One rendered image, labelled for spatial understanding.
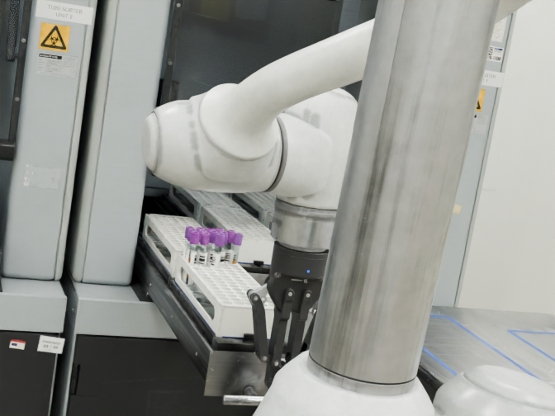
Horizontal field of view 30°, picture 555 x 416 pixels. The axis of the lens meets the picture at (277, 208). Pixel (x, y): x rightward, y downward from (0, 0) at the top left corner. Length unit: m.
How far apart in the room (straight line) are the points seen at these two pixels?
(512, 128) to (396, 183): 2.71
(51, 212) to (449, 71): 1.24
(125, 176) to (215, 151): 0.78
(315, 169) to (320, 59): 0.21
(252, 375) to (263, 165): 0.41
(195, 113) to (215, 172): 0.07
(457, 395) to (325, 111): 0.43
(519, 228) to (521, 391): 2.62
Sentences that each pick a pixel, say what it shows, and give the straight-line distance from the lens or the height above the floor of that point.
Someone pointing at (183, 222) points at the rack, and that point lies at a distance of 2.08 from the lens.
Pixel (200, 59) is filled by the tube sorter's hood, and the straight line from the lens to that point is 1.97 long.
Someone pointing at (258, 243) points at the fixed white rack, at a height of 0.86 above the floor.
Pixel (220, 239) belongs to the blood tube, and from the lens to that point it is 1.75.
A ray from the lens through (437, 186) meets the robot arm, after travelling 0.88.
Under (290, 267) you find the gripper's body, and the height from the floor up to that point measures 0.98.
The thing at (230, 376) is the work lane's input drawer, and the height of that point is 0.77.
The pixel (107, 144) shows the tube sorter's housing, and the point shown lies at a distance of 1.97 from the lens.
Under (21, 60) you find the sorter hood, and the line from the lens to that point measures 1.92.
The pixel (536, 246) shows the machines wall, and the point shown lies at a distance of 3.71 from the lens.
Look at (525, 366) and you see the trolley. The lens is 1.70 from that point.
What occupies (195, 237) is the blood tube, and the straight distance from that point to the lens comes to 1.74.
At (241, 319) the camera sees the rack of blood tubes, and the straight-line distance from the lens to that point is 1.55.
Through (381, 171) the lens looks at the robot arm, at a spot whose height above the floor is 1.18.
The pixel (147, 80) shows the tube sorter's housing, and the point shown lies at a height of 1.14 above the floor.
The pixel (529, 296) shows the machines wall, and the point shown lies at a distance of 3.76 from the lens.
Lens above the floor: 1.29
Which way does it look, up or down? 10 degrees down
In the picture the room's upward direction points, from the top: 9 degrees clockwise
